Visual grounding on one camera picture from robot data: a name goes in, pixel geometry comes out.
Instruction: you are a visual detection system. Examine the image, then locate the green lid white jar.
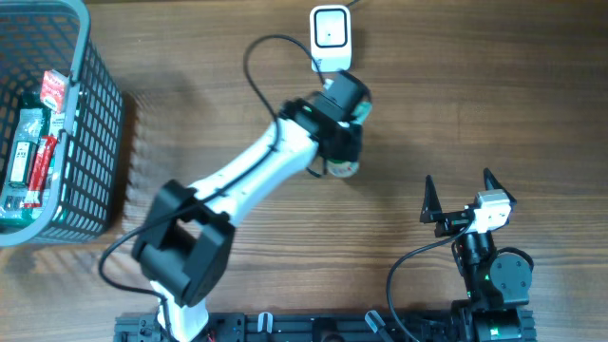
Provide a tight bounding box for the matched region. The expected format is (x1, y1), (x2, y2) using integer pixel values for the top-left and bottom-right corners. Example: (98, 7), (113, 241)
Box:
(327, 160), (359, 178)

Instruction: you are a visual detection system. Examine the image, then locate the red stick sachet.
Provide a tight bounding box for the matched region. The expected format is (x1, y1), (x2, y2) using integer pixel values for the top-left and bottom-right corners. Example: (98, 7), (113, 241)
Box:
(24, 136), (57, 209)

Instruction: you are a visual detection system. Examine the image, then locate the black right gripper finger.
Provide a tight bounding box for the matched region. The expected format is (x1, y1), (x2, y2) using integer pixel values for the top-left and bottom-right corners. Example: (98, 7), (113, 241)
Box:
(420, 175), (443, 223)
(484, 168), (517, 205)

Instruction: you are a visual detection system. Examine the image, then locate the black white small box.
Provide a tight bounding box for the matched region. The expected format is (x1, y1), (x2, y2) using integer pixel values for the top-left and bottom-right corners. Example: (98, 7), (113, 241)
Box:
(9, 141), (37, 187)

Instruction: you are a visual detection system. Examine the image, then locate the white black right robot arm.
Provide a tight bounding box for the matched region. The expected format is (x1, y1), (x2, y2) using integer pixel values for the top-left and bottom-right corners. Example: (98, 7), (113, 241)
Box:
(420, 169), (534, 341)

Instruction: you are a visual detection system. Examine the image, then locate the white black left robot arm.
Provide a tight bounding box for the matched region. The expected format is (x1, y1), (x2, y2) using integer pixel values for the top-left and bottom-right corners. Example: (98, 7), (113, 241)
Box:
(132, 96), (371, 341)

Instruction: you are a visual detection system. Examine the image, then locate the orange Kleenex tissue pack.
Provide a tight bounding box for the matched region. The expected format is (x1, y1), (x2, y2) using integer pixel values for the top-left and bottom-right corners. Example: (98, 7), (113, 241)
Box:
(40, 69), (68, 112)

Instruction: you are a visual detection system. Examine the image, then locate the white barcode scanner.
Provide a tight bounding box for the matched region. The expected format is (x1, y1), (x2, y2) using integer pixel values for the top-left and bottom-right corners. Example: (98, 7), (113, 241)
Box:
(310, 5), (352, 72)

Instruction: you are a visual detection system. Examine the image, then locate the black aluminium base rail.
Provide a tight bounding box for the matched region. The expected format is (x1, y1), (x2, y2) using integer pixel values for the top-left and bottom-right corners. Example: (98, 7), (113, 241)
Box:
(113, 309), (538, 342)

